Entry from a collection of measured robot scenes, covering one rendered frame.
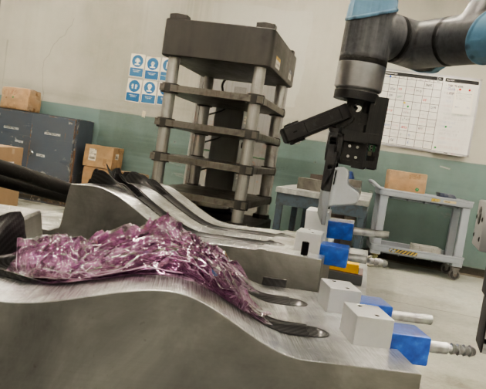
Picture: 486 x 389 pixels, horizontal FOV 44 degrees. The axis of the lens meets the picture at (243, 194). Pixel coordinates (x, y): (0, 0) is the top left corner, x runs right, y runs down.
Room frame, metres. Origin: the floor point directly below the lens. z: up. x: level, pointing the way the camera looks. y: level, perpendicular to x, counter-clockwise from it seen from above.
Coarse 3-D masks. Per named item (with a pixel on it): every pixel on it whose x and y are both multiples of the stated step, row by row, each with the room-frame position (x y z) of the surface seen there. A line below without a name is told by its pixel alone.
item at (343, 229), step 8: (312, 208) 0.96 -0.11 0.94; (312, 216) 0.94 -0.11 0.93; (328, 216) 0.93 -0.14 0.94; (312, 224) 0.94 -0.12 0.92; (320, 224) 0.93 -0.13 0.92; (328, 224) 0.93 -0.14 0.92; (336, 224) 0.93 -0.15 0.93; (344, 224) 0.93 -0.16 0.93; (352, 224) 0.93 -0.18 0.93; (328, 232) 0.93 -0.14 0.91; (336, 232) 0.93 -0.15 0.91; (344, 232) 0.93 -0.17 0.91; (352, 232) 0.93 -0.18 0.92; (360, 232) 0.94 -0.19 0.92; (368, 232) 0.94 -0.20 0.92; (376, 232) 0.93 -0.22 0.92; (384, 232) 0.93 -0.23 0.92
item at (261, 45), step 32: (192, 32) 4.91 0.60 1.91; (224, 32) 4.86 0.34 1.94; (256, 32) 4.80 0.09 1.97; (192, 64) 5.32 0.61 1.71; (224, 64) 5.02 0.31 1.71; (256, 64) 4.80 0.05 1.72; (288, 64) 5.53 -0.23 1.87; (192, 96) 5.21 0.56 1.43; (224, 96) 4.87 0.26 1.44; (256, 96) 4.81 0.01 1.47; (160, 128) 5.00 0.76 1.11; (192, 128) 4.92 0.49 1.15; (224, 128) 4.86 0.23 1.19; (256, 128) 4.86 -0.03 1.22; (160, 160) 4.97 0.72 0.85; (192, 160) 4.91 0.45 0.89; (224, 160) 6.16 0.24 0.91; (192, 192) 5.05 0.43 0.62; (224, 192) 5.65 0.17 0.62; (256, 224) 5.33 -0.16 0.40
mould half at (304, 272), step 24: (72, 192) 0.86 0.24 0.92; (96, 192) 0.85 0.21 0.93; (120, 192) 0.87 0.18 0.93; (144, 192) 0.95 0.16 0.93; (48, 216) 0.99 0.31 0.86; (72, 216) 0.85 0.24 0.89; (96, 216) 0.85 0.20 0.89; (120, 216) 0.84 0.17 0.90; (144, 216) 0.83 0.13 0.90; (216, 240) 0.85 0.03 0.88; (264, 240) 0.90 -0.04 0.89; (288, 240) 0.92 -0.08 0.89; (240, 264) 0.80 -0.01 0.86; (264, 264) 0.80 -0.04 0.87; (288, 264) 0.79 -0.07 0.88; (312, 264) 0.78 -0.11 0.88; (288, 288) 0.79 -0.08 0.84; (312, 288) 0.78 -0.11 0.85
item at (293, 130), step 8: (344, 104) 0.93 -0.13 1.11; (328, 112) 0.93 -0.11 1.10; (336, 112) 0.93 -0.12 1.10; (344, 112) 0.93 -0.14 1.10; (296, 120) 0.95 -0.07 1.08; (304, 120) 0.94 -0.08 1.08; (312, 120) 0.94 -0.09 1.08; (320, 120) 0.93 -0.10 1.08; (328, 120) 0.93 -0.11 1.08; (336, 120) 0.93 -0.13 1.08; (344, 120) 0.94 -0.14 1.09; (288, 128) 0.94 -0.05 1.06; (296, 128) 0.94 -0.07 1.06; (304, 128) 0.94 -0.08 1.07; (312, 128) 0.94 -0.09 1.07; (320, 128) 0.94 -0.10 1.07; (328, 128) 0.97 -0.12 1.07; (288, 136) 0.94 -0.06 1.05; (296, 136) 0.94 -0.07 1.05; (304, 136) 0.94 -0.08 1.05
